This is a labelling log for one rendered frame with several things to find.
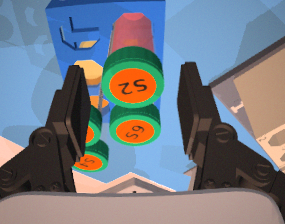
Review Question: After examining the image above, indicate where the blue tube rack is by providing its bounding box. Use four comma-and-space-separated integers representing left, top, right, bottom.
45, 0, 166, 82

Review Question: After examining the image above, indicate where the blue flat mat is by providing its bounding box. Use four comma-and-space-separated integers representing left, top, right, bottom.
0, 0, 285, 191

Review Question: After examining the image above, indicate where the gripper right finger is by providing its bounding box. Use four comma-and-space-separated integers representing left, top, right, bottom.
177, 62, 285, 223

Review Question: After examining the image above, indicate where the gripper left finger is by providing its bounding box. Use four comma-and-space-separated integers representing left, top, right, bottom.
0, 65, 91, 200

